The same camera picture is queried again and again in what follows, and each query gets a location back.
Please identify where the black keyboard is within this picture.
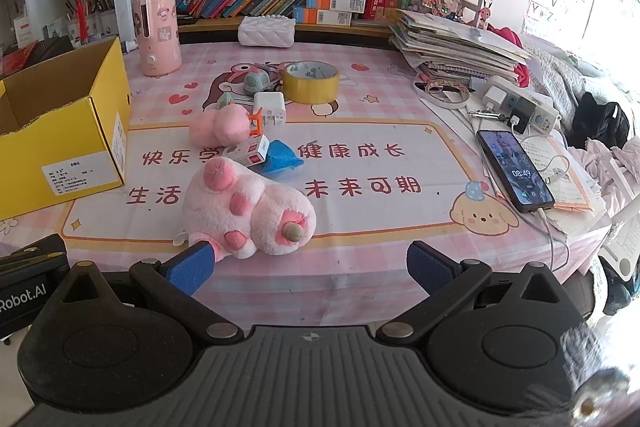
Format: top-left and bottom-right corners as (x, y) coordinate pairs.
(22, 37), (76, 62)

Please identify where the yellow tape roll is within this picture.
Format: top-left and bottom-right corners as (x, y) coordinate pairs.
(282, 62), (341, 105)

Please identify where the blue plastic bag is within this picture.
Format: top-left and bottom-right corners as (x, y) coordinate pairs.
(261, 139), (305, 175)

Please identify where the pink cartoon tumbler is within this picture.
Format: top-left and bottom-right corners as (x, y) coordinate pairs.
(132, 0), (182, 78)

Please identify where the red plastic bag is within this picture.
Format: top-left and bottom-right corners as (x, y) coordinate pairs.
(0, 44), (51, 78)

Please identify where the white crumpled cloth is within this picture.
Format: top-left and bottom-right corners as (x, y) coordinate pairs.
(570, 139), (640, 218)

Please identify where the white charging cable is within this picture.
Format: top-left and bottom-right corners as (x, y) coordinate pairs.
(537, 207), (571, 273)

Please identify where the white charger block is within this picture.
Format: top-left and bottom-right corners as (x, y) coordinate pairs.
(253, 92), (286, 126)

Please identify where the white power strip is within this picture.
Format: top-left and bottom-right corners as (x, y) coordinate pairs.
(482, 76), (560, 136)

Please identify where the white pen holder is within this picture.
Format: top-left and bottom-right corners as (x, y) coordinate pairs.
(92, 9), (121, 38)

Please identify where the metal compass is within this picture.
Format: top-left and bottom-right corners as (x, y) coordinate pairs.
(467, 107), (506, 122)

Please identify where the grey mouse toy car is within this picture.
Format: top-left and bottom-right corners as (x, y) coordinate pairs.
(243, 63), (278, 96)

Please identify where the stack of paper workbooks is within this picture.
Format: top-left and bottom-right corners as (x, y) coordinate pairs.
(389, 9), (532, 82)

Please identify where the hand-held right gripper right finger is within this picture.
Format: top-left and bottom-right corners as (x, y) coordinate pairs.
(375, 241), (586, 344)

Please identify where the white quilted purse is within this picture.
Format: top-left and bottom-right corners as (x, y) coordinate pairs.
(237, 15), (297, 48)

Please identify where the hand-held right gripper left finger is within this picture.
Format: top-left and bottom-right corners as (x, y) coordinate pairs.
(62, 241), (246, 344)

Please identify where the red cloth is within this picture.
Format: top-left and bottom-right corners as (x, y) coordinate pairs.
(492, 27), (531, 90)

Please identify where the small pink toy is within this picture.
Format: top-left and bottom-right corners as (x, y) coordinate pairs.
(181, 157), (317, 262)

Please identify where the black smartphone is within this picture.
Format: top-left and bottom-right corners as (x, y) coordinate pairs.
(476, 129), (557, 214)

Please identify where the pink deer figurine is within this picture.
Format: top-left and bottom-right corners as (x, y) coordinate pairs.
(475, 0), (496, 30)

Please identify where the pink printed tablecloth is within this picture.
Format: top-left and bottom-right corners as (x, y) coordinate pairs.
(0, 38), (613, 333)

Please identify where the orange blue carton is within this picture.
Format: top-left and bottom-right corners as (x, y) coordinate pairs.
(306, 0), (366, 12)
(293, 7), (352, 26)

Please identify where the white tape ring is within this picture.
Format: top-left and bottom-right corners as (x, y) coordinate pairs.
(419, 78), (473, 108)

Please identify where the red tassel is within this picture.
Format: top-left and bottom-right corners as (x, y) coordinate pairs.
(70, 0), (91, 45)

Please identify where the small red white carton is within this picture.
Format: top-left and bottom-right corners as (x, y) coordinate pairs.
(220, 134), (271, 166)

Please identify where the yellow cardboard box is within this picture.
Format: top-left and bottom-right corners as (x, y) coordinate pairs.
(0, 38), (132, 222)

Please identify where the small pink plush paw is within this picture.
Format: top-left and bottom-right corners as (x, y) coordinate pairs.
(189, 104), (251, 148)

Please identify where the open exercise book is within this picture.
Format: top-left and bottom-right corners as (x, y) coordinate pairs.
(520, 134), (596, 212)

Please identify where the grey furry object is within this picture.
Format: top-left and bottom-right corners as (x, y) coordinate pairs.
(560, 322), (640, 427)

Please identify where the white red card box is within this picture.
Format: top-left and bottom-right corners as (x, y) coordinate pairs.
(12, 14), (36, 48)

